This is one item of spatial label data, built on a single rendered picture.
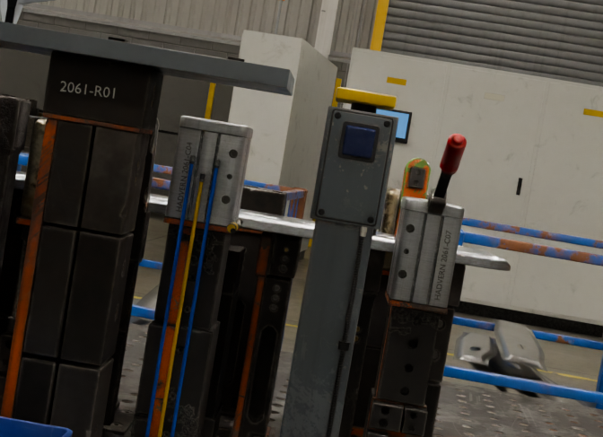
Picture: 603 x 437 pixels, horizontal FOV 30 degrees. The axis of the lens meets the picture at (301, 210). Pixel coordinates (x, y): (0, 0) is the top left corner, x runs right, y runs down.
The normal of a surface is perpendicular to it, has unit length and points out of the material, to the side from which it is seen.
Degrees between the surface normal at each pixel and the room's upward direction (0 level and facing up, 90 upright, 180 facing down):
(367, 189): 90
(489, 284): 90
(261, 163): 90
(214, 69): 90
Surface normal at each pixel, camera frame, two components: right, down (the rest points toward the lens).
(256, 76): -0.03, 0.05
